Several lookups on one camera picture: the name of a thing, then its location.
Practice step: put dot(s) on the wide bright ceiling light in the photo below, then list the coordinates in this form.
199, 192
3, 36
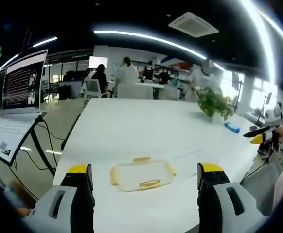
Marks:
260, 36

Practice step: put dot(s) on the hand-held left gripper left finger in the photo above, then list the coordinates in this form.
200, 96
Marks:
56, 206

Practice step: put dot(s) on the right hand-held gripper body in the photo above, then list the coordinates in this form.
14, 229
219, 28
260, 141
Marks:
272, 116

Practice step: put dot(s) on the green potted plant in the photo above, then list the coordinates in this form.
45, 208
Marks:
215, 103

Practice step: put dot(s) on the short ceiling light strip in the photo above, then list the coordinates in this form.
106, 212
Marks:
45, 41

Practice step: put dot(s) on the person's leg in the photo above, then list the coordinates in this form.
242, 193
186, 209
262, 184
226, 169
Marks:
22, 196

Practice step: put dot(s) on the blue packet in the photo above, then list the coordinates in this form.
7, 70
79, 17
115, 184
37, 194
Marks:
232, 127

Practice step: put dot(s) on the clear box with yellow buckle clasps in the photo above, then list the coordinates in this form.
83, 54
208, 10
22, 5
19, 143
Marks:
142, 175

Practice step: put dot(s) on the long ceiling light strip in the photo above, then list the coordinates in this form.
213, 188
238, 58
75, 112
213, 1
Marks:
153, 40

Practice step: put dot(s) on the black laptop stand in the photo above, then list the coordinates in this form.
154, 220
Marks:
34, 136

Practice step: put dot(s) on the ceiling air conditioner unit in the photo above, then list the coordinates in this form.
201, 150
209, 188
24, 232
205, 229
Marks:
193, 24

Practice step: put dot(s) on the bright monitor screen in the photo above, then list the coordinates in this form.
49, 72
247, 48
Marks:
98, 62

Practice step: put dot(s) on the white mesh office chair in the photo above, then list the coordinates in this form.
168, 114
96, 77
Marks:
93, 88

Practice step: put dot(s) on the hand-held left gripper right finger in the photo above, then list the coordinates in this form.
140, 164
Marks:
229, 206

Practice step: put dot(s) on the open silver laptop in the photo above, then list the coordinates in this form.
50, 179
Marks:
21, 97

